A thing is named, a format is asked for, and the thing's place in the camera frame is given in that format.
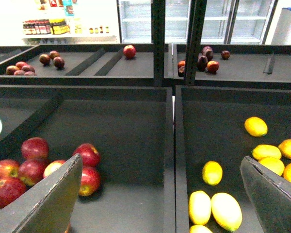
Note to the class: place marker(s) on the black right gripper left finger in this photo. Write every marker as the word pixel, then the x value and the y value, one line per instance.
pixel 47 207

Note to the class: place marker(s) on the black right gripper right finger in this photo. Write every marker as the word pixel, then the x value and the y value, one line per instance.
pixel 270 195

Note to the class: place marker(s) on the yellow lemon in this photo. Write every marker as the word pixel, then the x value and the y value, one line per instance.
pixel 212 173
pixel 273 164
pixel 226 211
pixel 264 150
pixel 256 126
pixel 199 208
pixel 199 229

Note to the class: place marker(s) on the black front right tray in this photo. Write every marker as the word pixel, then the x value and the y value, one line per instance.
pixel 209 126

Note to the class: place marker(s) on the black tray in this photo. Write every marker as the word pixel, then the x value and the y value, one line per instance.
pixel 131 127
pixel 209 126
pixel 244 66
pixel 89 65

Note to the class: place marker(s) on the black front left tray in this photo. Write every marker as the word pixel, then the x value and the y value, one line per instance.
pixel 131 127

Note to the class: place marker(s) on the black back right tray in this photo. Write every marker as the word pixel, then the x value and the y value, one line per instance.
pixel 244 66

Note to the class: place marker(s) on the black back left tray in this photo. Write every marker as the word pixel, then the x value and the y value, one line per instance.
pixel 89 65

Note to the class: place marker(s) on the red apple on back tray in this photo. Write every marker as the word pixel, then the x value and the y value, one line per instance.
pixel 129 51

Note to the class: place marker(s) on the shelf of sauce bottles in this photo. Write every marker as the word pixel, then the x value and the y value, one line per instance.
pixel 71 21

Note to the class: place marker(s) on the glass door refrigerator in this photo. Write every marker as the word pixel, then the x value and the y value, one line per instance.
pixel 226 21

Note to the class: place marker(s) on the black shelf upright post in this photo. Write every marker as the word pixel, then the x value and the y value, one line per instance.
pixel 157 37

